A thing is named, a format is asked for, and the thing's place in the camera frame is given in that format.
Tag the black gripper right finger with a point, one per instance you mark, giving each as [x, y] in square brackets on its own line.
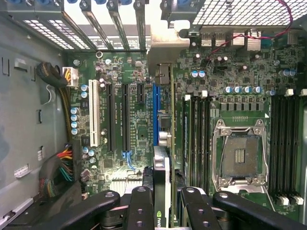
[199, 213]

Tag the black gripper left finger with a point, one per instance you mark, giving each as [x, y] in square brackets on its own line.
[141, 210]

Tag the silver chipset heatsink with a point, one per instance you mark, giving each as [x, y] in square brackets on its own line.
[124, 184]

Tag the metal socket cover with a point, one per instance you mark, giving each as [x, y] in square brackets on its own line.
[239, 185]

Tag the black RAM slot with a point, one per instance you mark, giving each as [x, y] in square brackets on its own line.
[288, 143]
[201, 143]
[296, 143]
[281, 143]
[208, 143]
[194, 143]
[273, 143]

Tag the CPU socket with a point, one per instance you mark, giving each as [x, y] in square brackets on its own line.
[239, 155]

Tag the long black expansion slot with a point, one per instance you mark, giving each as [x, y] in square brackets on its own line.
[110, 117]
[126, 117]

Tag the green motherboard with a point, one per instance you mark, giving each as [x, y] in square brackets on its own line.
[136, 115]

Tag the blue expansion slot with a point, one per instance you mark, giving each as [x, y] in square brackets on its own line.
[156, 107]

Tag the white expansion slot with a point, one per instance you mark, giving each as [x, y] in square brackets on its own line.
[94, 112]

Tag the short black expansion slot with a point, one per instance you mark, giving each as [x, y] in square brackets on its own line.
[141, 93]

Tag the open grey PC case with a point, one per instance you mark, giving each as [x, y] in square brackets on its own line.
[24, 119]

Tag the white power connector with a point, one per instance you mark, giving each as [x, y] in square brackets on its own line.
[72, 79]

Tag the silver rear port housing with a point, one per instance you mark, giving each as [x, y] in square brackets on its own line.
[206, 39]
[253, 40]
[239, 39]
[219, 39]

